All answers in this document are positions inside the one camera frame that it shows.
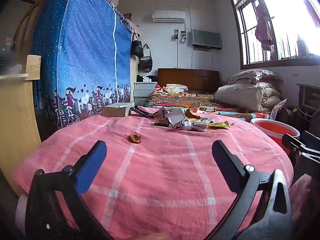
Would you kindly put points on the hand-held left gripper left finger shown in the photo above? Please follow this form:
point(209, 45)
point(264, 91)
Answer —
point(91, 167)

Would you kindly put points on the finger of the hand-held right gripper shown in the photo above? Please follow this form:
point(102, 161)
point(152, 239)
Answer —
point(312, 140)
point(292, 145)

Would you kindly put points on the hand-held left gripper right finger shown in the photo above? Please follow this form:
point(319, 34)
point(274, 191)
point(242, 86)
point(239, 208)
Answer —
point(226, 166)

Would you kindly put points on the red plastic bucket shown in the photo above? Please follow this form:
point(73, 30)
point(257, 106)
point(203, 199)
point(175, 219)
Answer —
point(272, 130)

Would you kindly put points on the yellow snack packet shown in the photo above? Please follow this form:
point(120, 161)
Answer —
point(220, 125)

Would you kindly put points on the white blue candy wrapper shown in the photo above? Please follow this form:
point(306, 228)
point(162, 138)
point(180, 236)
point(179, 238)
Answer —
point(207, 120)

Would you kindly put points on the brown apple core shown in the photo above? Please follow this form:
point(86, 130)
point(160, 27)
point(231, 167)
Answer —
point(135, 138)

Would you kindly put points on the foil snack packet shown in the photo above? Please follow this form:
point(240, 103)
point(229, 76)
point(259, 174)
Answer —
point(191, 126)

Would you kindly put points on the long dark blue snack wrapper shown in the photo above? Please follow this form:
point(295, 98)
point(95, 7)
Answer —
point(145, 112)

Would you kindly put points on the black stick wrapper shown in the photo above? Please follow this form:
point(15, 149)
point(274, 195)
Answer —
point(160, 124)

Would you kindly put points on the person's right forearm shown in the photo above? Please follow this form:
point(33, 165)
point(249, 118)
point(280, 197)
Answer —
point(301, 200)

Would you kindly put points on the brown hanging shoulder bag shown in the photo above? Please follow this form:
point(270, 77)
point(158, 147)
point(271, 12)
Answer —
point(145, 62)

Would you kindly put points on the person's left hand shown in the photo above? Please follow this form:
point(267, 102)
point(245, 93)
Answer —
point(152, 237)

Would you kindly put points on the white plastic bag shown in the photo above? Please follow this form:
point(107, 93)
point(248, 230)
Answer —
point(278, 108)

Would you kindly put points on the dark wooden cabinet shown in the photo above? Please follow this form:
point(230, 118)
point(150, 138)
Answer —
point(310, 97)

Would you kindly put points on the thick old book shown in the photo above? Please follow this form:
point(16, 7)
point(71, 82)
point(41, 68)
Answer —
point(116, 110)

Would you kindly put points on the pink checked bed sheet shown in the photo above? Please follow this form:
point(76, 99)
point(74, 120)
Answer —
point(162, 180)

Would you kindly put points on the folded beige quilt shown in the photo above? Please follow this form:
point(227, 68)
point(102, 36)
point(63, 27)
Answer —
point(245, 97)

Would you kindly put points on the floral pillow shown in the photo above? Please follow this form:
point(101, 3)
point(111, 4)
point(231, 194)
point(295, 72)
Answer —
point(255, 76)

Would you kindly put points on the colourful patterned bed sheet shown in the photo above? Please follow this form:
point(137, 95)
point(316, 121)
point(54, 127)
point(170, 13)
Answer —
point(180, 101)

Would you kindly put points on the light wooden shelf unit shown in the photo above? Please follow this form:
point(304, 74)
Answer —
point(17, 117)

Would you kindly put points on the white nightstand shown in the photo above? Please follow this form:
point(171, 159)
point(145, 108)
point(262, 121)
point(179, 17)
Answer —
point(143, 92)

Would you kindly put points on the crumpled plastic bag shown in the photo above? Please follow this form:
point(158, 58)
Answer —
point(175, 88)

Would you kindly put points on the brown wooden headboard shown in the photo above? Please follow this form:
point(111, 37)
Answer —
point(190, 78)

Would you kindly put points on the white tissue box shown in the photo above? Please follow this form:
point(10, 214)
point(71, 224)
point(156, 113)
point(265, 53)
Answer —
point(147, 79)

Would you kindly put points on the pink hanging garment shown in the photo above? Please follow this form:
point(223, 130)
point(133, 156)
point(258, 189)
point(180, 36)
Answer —
point(263, 30)

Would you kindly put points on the barred window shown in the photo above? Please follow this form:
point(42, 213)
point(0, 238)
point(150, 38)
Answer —
point(287, 17)

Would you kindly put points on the blue polka dot fabric wardrobe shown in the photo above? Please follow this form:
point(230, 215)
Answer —
point(87, 42)

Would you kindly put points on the black hanging bag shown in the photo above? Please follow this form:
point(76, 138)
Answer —
point(137, 48)

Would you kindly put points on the pink cloth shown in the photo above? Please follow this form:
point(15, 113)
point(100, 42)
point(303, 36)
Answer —
point(130, 22)

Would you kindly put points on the white air conditioner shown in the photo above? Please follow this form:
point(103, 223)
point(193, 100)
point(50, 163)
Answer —
point(168, 15)

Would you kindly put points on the covered wall television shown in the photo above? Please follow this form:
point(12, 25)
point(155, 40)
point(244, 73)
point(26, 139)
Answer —
point(206, 38)

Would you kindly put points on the wall power socket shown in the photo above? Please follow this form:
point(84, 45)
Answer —
point(180, 35)

